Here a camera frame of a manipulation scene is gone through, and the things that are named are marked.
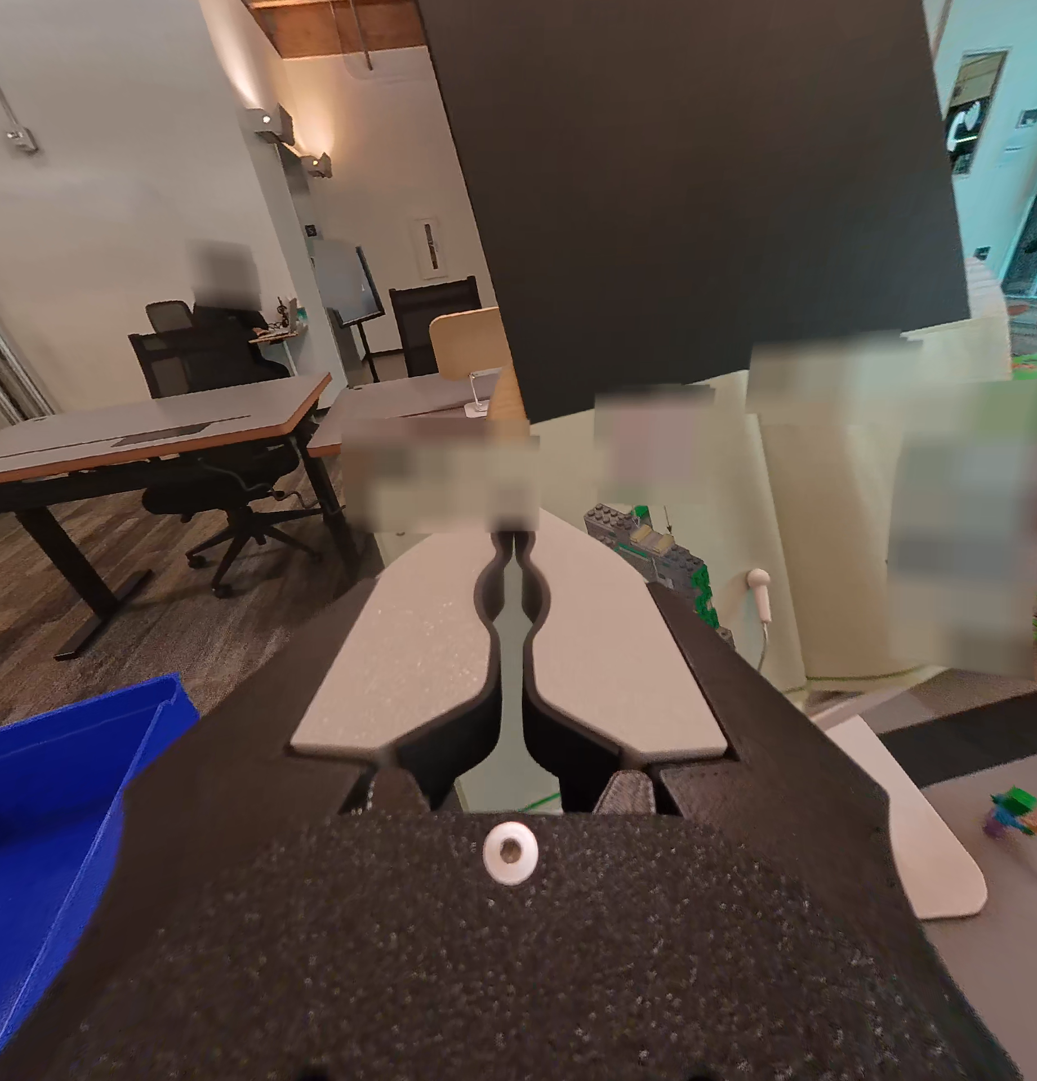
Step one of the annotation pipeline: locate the light wooden chair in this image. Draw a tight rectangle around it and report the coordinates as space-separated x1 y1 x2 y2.
428 306 529 425

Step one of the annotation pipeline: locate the black computer monitor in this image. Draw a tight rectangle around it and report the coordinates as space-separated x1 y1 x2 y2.
415 0 973 425

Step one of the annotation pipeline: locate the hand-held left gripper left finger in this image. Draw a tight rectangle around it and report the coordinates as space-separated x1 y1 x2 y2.
290 529 502 814

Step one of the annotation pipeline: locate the grey green toy brick building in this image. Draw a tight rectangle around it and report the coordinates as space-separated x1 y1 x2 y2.
581 502 737 650

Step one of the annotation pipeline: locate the grey office table wood edge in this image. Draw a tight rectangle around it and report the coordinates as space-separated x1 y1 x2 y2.
0 370 335 662
305 370 532 584

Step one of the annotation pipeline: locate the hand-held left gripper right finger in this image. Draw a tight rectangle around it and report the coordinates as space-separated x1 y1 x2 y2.
517 509 731 814

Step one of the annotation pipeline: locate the black office chair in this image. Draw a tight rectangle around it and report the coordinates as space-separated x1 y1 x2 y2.
388 276 484 378
128 299 293 400
141 439 327 599

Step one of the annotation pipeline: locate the grey desk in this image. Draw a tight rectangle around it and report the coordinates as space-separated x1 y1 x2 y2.
789 659 1037 1081

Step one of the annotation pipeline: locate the white cable with plug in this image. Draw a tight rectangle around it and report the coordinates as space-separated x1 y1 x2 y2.
743 568 776 681

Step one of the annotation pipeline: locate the blue storage bin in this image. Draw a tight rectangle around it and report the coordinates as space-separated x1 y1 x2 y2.
0 673 201 1081

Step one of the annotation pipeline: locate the display screen on stand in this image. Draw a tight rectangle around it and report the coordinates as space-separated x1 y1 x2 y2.
307 235 388 383

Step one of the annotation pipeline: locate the green toy brick figure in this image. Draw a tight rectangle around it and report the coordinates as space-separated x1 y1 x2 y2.
982 784 1037 842

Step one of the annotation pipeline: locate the black white window sign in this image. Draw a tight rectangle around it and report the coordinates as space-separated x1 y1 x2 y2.
947 49 1011 177

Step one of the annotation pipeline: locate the cream partition panel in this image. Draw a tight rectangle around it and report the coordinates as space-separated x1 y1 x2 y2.
531 253 1016 704

